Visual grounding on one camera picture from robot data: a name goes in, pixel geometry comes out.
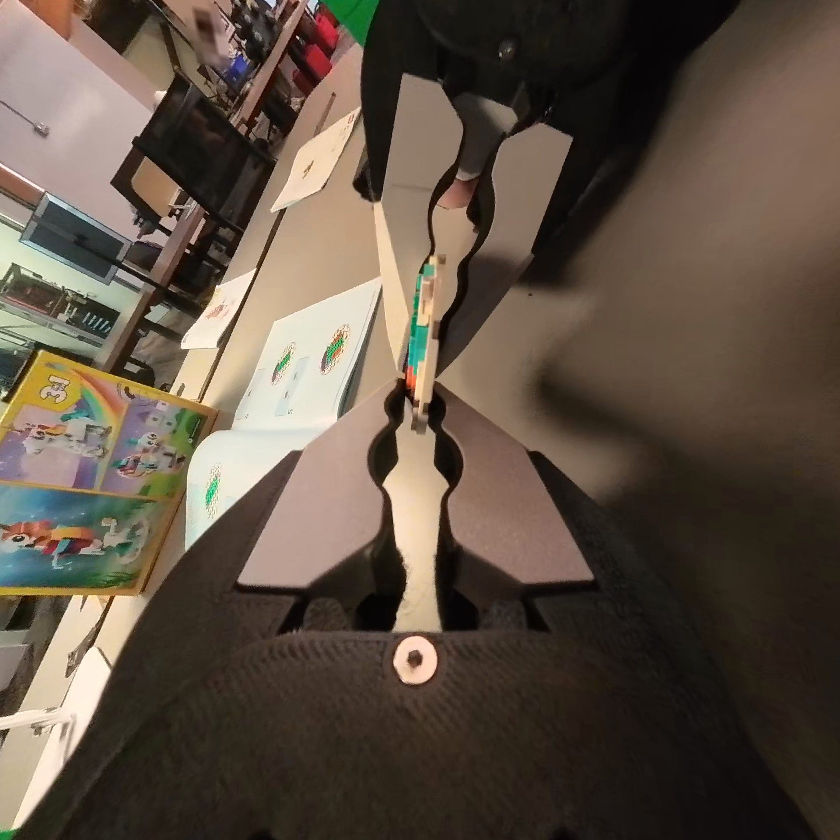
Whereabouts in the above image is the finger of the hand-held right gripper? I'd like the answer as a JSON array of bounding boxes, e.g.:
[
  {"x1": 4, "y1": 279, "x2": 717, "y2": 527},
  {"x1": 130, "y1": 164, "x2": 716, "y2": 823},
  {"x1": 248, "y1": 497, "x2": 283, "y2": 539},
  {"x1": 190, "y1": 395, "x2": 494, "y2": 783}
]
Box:
[
  {"x1": 373, "y1": 72, "x2": 466, "y2": 383},
  {"x1": 438, "y1": 123, "x2": 573, "y2": 370}
]

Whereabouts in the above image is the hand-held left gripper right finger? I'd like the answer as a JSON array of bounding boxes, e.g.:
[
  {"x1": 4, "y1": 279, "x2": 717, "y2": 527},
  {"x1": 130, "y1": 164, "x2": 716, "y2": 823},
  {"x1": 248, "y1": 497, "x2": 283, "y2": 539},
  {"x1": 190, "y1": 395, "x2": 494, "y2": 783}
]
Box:
[{"x1": 420, "y1": 383, "x2": 596, "y2": 586}]

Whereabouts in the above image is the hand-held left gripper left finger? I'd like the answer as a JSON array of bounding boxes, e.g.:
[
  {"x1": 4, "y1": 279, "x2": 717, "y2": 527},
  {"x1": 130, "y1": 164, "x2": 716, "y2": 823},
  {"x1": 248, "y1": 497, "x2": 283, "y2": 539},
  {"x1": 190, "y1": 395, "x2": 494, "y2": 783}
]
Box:
[{"x1": 238, "y1": 383, "x2": 404, "y2": 589}]

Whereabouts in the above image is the round white lego plate build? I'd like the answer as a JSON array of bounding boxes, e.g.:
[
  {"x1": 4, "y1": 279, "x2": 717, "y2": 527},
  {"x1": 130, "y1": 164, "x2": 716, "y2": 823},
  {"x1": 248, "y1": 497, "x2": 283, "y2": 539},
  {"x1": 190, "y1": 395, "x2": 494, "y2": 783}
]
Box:
[{"x1": 403, "y1": 253, "x2": 451, "y2": 435}]

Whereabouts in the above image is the open lego instruction booklet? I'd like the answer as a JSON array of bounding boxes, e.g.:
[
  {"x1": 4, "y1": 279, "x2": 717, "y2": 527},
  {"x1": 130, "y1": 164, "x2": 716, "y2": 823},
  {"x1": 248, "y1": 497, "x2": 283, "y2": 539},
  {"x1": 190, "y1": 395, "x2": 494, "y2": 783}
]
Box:
[{"x1": 185, "y1": 278, "x2": 383, "y2": 551}]

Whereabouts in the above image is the yellow lego box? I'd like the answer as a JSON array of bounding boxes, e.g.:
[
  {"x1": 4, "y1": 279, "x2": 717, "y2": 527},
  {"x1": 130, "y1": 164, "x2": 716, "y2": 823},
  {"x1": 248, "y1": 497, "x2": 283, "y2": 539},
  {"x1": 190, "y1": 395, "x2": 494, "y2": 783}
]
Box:
[{"x1": 0, "y1": 350, "x2": 219, "y2": 597}]

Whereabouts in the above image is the white closed booklet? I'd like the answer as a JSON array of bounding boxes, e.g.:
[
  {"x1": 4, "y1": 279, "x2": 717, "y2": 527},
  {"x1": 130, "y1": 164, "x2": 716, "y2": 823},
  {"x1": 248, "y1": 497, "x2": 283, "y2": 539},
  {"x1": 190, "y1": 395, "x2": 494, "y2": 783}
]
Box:
[{"x1": 269, "y1": 108, "x2": 363, "y2": 213}]

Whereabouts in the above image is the shelf with red bins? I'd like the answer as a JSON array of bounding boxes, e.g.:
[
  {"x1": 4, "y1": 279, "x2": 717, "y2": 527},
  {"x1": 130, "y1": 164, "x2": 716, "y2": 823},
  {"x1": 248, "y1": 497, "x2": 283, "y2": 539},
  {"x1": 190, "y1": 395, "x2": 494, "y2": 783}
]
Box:
[{"x1": 289, "y1": 0, "x2": 343, "y2": 99}]

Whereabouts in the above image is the black monitor on cart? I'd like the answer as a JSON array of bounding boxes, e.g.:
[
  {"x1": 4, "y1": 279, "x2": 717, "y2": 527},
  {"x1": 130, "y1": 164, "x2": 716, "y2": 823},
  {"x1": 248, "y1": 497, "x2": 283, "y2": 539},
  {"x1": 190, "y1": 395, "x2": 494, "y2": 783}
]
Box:
[{"x1": 110, "y1": 71, "x2": 278, "y2": 232}]

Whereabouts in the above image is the small white paper sheet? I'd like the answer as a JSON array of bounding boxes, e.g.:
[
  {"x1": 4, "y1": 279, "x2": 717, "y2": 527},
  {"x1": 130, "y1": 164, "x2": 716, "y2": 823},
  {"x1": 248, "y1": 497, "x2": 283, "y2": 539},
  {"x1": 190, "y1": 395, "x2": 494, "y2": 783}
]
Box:
[{"x1": 180, "y1": 269, "x2": 257, "y2": 350}]

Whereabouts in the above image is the grey framed panel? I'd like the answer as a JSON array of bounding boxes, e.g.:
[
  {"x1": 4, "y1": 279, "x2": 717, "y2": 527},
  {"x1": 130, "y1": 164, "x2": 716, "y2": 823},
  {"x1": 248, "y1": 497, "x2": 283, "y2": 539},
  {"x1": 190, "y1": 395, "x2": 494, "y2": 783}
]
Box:
[{"x1": 18, "y1": 193, "x2": 133, "y2": 284}]

